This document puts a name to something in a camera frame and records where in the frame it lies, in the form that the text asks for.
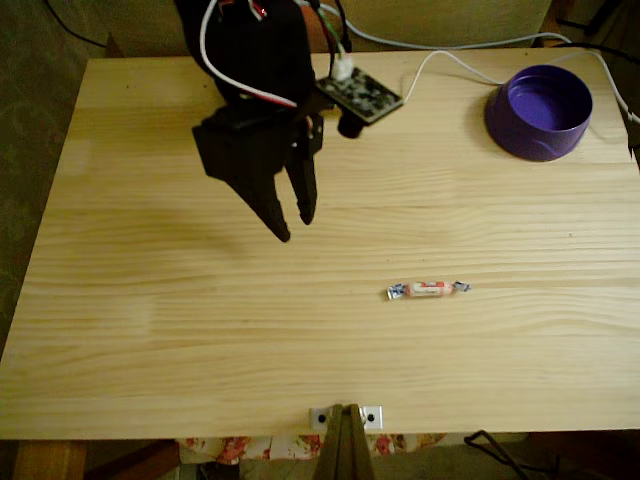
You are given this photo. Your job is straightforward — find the metal bracket with screws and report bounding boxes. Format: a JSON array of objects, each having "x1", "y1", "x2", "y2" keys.
[{"x1": 308, "y1": 404, "x2": 384, "y2": 432}]

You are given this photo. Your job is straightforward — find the white USB cable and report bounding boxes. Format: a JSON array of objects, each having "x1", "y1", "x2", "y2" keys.
[{"x1": 399, "y1": 49, "x2": 640, "y2": 124}]

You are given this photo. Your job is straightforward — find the wooden table leg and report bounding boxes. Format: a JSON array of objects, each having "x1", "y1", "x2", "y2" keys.
[{"x1": 13, "y1": 439, "x2": 89, "y2": 480}]

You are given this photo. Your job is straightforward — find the white candy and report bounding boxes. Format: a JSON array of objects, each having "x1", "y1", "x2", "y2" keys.
[{"x1": 384, "y1": 278, "x2": 472, "y2": 302}]

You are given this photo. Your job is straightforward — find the pale sofa cushion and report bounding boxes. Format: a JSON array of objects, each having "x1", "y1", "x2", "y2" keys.
[{"x1": 339, "y1": 0, "x2": 554, "y2": 51}]

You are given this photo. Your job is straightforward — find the thin black cable loop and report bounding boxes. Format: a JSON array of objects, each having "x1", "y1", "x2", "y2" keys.
[{"x1": 463, "y1": 428, "x2": 556, "y2": 480}]

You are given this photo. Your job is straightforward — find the green white camera wire bundle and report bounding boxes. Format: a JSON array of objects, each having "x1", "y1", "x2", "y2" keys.
[{"x1": 314, "y1": 0, "x2": 354, "y2": 81}]

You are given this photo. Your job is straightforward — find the white red servo wire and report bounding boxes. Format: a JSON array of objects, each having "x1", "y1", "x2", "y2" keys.
[{"x1": 199, "y1": 0, "x2": 299, "y2": 109}]

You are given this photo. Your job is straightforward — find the floral cloth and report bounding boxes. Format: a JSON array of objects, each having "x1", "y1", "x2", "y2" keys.
[{"x1": 174, "y1": 432, "x2": 449, "y2": 464}]

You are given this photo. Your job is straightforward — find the grey cable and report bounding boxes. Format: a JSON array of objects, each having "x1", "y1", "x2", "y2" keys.
[{"x1": 309, "y1": 0, "x2": 574, "y2": 51}]

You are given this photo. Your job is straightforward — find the camera circuit board with lens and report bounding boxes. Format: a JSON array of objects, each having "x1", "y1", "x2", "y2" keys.
[{"x1": 314, "y1": 66, "x2": 405, "y2": 140}]

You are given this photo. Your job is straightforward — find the purple plastic bowl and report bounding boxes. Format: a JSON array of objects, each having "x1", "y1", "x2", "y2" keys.
[{"x1": 483, "y1": 63, "x2": 595, "y2": 163}]

